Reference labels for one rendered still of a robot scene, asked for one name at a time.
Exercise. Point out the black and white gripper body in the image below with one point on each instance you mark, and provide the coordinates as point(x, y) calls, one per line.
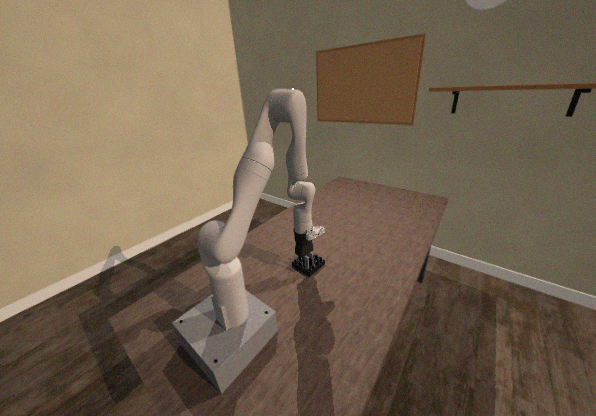
point(304, 232)

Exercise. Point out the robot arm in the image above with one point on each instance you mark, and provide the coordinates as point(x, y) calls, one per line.
point(224, 243)

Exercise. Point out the black knob box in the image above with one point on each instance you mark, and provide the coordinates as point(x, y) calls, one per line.
point(300, 265)

